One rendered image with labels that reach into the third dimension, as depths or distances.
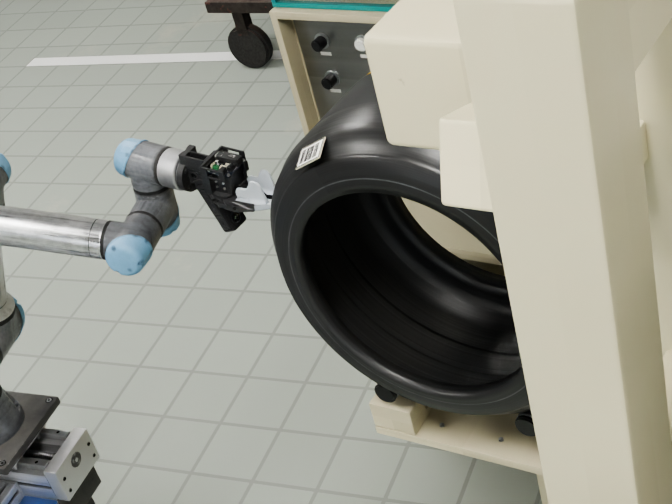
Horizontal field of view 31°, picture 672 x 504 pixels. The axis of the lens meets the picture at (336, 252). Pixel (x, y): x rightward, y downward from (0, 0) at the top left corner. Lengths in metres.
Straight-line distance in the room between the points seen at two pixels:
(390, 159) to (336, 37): 1.05
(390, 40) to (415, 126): 0.11
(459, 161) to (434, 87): 0.13
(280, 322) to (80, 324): 0.75
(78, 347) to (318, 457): 1.09
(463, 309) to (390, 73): 0.98
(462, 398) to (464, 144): 0.85
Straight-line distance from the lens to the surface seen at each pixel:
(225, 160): 2.18
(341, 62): 2.84
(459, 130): 1.26
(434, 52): 1.34
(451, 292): 2.30
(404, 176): 1.78
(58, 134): 5.54
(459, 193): 1.28
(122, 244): 2.21
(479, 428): 2.24
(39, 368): 4.15
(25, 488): 2.79
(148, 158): 2.26
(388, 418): 2.25
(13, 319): 2.74
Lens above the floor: 2.38
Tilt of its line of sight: 35 degrees down
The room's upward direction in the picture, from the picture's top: 16 degrees counter-clockwise
